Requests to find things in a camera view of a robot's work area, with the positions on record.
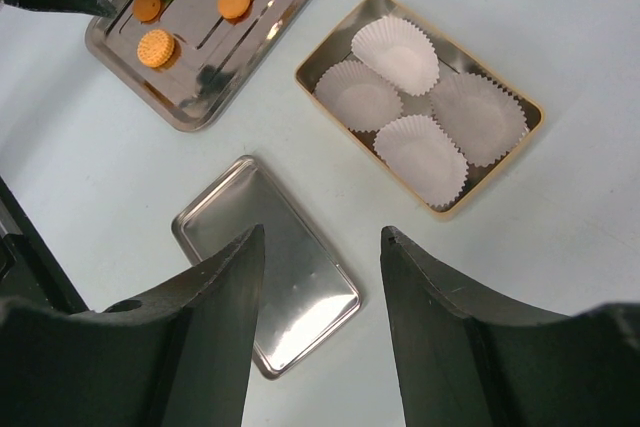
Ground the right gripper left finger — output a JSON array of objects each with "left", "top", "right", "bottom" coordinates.
[{"left": 1, "top": 225, "right": 265, "bottom": 426}]

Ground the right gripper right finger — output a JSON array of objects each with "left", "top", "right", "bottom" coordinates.
[{"left": 380, "top": 226, "right": 639, "bottom": 426}]

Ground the orange cookie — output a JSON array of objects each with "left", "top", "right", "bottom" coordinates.
[
  {"left": 132, "top": 0, "right": 162, "bottom": 23},
  {"left": 217, "top": 0, "right": 252, "bottom": 21},
  {"left": 136, "top": 29, "right": 176, "bottom": 68}
]

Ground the steel tin lid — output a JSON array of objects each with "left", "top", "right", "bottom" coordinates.
[{"left": 171, "top": 156, "right": 362, "bottom": 379}]

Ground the steel baking tray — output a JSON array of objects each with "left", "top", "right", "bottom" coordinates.
[{"left": 85, "top": 0, "right": 309, "bottom": 132}]

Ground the white paper cup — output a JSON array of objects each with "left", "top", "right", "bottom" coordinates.
[
  {"left": 374, "top": 115, "right": 469, "bottom": 208},
  {"left": 430, "top": 73, "right": 527, "bottom": 167},
  {"left": 313, "top": 60, "right": 404, "bottom": 132},
  {"left": 351, "top": 15, "right": 440, "bottom": 96}
]

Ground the gold cookie tin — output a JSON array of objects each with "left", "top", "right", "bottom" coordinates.
[{"left": 294, "top": 0, "right": 545, "bottom": 220}]

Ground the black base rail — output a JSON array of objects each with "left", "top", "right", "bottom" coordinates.
[{"left": 1, "top": 179, "right": 88, "bottom": 314}]

